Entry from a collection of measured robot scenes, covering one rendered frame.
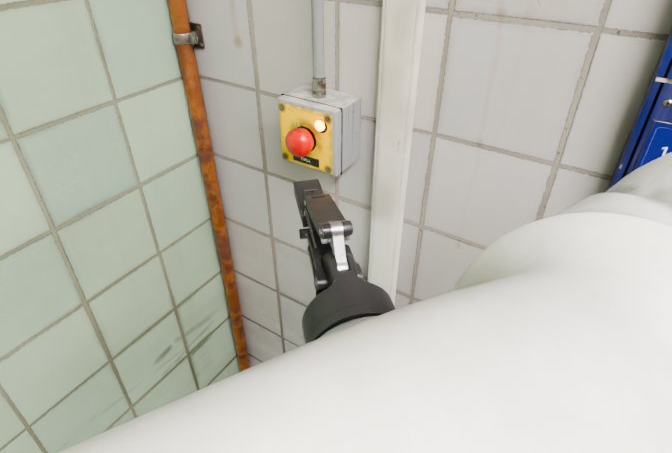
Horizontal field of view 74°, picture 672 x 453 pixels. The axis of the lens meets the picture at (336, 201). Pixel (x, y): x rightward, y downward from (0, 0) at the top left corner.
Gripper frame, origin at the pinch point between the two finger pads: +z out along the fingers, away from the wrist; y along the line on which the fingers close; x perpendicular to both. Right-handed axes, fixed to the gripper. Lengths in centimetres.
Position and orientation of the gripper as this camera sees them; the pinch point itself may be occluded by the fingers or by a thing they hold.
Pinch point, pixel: (311, 201)
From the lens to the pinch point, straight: 49.5
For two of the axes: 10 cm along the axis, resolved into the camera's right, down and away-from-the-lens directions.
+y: 0.0, 8.3, 5.6
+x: 9.8, -1.2, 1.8
